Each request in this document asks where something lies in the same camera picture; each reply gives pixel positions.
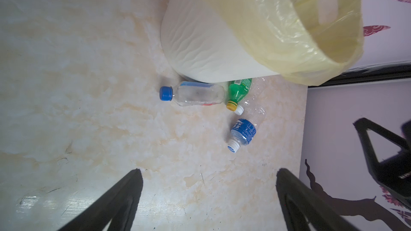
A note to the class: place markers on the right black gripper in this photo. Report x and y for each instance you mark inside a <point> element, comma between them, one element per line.
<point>388,158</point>

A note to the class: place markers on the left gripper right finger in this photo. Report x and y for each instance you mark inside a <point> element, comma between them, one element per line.
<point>302,208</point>

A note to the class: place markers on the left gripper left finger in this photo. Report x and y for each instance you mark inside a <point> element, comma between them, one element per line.
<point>115,209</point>

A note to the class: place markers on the Pocari blue label bottle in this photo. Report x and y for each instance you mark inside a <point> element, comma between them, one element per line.
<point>246,127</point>

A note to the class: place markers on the clear unlabelled bottle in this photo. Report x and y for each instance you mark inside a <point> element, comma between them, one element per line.
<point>257,87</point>

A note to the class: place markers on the green bottle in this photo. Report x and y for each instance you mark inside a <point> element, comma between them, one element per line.
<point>237,91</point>

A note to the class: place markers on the bottle blue red label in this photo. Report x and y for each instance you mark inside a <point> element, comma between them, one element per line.
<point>189,93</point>

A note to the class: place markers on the yellow plastic bin liner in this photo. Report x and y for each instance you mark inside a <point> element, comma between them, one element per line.
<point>305,41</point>

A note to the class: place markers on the white ribbed trash bin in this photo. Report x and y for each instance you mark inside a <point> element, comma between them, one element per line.
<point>199,45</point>

